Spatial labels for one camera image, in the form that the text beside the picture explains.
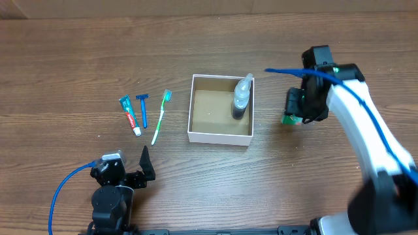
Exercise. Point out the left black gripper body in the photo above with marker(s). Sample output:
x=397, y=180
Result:
x=131, y=178

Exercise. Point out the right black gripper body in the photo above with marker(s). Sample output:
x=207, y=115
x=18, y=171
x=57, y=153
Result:
x=292, y=102

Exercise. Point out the green soap packet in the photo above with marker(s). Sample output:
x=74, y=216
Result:
x=291, y=120

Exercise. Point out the clear bottle with dark liquid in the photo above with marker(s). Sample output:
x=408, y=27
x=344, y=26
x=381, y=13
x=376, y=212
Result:
x=241, y=97

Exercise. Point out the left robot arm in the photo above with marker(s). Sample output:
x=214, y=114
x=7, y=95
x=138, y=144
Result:
x=113, y=201

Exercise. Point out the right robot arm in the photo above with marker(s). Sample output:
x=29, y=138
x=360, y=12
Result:
x=387, y=201

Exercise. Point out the Colgate toothpaste tube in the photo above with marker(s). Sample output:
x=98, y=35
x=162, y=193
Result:
x=130, y=113

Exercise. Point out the blue disposable razor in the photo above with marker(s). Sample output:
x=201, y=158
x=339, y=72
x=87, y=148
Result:
x=142, y=99

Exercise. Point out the green white toothbrush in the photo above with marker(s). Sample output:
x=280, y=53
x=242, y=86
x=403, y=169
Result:
x=166, y=98

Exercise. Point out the white cardboard box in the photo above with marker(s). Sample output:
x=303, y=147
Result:
x=210, y=119

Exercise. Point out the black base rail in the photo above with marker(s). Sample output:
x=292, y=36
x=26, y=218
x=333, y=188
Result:
x=281, y=230

